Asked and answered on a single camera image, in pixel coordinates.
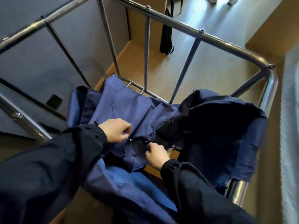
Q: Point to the light wooden cabinet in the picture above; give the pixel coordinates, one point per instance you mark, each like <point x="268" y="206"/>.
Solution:
<point x="275" y="25"/>

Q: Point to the person's right forearm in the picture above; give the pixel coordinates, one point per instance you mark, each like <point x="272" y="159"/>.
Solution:
<point x="201" y="195"/>

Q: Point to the navy blue fabric laundry bag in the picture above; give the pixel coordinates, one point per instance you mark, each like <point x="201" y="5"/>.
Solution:
<point x="130" y="107"/>

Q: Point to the chrome metal cart frame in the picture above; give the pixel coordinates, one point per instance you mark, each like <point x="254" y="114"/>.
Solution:
<point x="177" y="23"/>

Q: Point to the dark grey backpack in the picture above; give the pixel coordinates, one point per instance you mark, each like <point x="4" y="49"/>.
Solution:
<point x="166" y="37"/>

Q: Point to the quilted white mattress pad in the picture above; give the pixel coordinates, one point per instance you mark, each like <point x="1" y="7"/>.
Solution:
<point x="290" y="137"/>

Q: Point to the dark wall socket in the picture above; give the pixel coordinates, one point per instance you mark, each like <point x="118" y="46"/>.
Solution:
<point x="54" y="100"/>

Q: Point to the person's left forearm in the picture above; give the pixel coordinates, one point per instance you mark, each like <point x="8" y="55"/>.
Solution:
<point x="46" y="170"/>

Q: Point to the person's left hand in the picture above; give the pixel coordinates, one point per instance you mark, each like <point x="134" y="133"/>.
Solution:
<point x="114" y="131"/>

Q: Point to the person's right hand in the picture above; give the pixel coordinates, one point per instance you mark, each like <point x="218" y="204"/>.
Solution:
<point x="156" y="156"/>

